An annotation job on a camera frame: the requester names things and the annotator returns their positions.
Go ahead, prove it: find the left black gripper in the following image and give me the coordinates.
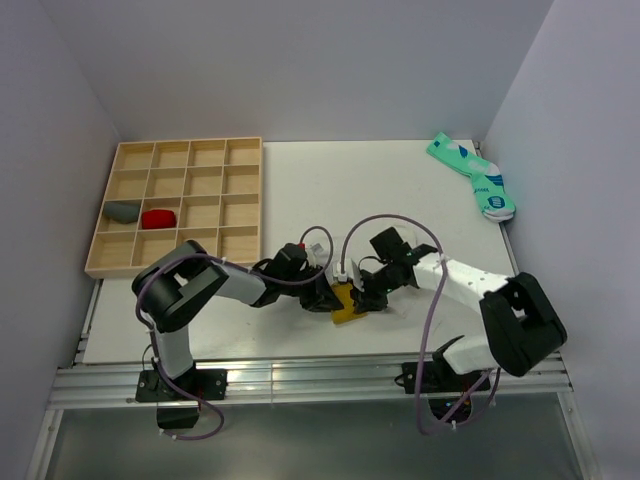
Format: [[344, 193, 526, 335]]
[[280, 265, 342, 312]]

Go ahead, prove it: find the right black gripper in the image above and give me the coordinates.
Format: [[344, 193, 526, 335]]
[[351, 263, 405, 315]]

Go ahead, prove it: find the yellow sock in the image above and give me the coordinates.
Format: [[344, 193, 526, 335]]
[[331, 283, 367, 326]]

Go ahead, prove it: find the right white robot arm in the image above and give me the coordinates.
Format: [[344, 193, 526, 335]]
[[350, 227, 567, 390]]

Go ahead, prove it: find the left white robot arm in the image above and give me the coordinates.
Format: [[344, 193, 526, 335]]
[[131, 240, 342, 399]]

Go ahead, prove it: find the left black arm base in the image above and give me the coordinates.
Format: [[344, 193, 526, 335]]
[[135, 367, 227, 431]]

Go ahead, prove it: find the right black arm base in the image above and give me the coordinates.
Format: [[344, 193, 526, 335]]
[[394, 361, 482, 420]]

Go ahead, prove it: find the rolled red sock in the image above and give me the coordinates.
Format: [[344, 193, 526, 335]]
[[140, 209, 177, 230]]

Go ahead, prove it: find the wooden compartment tray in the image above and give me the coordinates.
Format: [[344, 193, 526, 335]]
[[85, 137, 263, 279]]

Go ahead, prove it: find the mint green patterned sock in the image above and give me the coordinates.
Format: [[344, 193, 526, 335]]
[[426, 132, 516, 223]]

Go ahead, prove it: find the rolled grey sock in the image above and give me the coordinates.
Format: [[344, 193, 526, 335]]
[[103, 201, 141, 224]]

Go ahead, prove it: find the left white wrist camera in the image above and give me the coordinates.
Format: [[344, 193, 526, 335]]
[[299, 242, 331, 267]]

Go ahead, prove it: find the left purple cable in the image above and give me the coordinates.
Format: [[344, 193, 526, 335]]
[[135, 225, 335, 441]]

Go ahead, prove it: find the aluminium rail frame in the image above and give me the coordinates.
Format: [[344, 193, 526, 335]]
[[27, 280, 601, 479]]

